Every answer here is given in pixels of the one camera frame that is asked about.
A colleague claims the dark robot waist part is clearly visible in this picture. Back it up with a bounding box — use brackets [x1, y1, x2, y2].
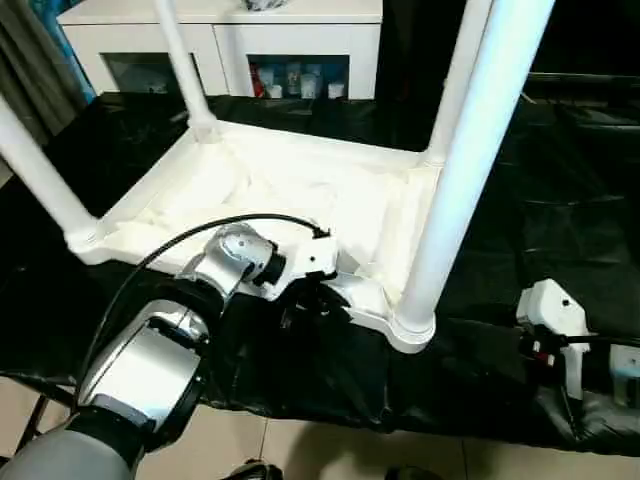
[232, 459, 284, 480]
[384, 464, 436, 480]

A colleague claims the black mat cover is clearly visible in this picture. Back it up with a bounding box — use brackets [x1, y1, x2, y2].
[0, 74, 640, 456]

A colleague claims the grey curtain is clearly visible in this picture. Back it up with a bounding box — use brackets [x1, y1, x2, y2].
[0, 0, 96, 146]

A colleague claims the white plastic table leg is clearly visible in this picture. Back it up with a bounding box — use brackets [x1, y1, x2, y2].
[0, 92, 99, 251]
[397, 0, 557, 336]
[152, 0, 219, 141]
[425, 0, 496, 169]

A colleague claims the dark speckled object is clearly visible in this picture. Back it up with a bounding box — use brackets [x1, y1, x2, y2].
[239, 0, 291, 12]

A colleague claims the white glass door cabinet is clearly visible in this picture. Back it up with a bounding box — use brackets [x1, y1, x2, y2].
[57, 0, 384, 101]

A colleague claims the white plastic table top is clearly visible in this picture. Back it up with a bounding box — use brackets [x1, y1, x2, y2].
[67, 117, 446, 356]

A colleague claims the black folding stand frame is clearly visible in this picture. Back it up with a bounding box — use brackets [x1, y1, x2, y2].
[27, 394, 51, 441]

